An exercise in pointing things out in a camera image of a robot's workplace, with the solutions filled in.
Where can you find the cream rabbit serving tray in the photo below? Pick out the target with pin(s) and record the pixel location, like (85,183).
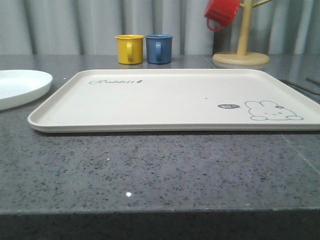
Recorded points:
(128,100)

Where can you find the yellow enamel mug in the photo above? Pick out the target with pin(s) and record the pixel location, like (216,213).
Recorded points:
(130,48)

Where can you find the blue enamel mug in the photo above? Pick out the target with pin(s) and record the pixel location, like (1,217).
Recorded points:
(159,48)

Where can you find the silver metal fork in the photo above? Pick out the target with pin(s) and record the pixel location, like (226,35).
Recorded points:
(299,87)

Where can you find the wooden mug tree stand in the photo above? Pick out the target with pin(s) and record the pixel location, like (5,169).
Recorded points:
(242,56)

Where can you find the red enamel mug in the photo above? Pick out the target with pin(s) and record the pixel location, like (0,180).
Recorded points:
(222,12)

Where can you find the white round plate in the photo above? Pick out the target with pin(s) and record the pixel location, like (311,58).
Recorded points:
(21,86)

